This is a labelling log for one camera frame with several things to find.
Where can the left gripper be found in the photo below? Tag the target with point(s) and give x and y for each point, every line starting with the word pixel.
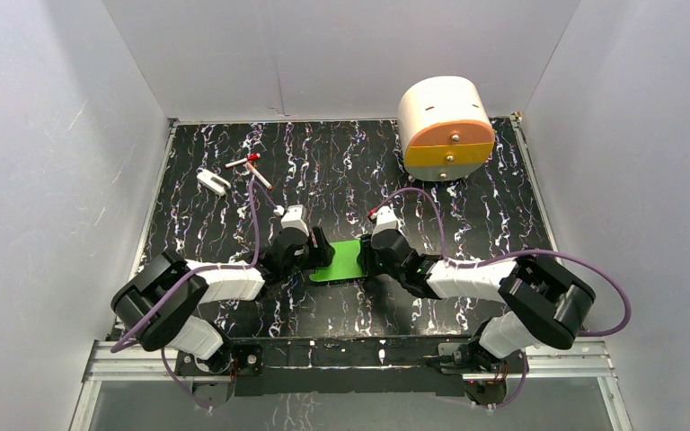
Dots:
pixel 315 255

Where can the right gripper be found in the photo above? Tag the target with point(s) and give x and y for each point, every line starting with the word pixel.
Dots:
pixel 366 257

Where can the green paper box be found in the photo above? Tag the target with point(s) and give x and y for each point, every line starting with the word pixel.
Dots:
pixel 344 266

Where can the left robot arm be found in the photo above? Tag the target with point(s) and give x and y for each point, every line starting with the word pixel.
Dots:
pixel 158 305

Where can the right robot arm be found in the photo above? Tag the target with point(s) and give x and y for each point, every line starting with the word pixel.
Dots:
pixel 547 303

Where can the pink tube pen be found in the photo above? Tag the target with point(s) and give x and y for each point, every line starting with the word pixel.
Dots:
pixel 258 176

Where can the red capped marker pen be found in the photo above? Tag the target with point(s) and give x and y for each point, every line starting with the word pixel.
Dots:
pixel 249 158

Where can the small white plastic clip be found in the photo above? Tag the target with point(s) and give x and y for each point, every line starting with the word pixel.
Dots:
pixel 213 182

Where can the round cream drawer cabinet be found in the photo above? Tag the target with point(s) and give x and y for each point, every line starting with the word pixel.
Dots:
pixel 444 130

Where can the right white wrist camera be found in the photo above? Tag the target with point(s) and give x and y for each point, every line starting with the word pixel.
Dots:
pixel 383 218

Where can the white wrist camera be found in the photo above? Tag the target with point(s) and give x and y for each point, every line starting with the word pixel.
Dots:
pixel 383 218
pixel 292 217

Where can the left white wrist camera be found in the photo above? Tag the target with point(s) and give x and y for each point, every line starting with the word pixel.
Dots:
pixel 292 217

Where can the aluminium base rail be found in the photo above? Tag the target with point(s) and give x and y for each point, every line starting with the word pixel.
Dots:
pixel 259 356

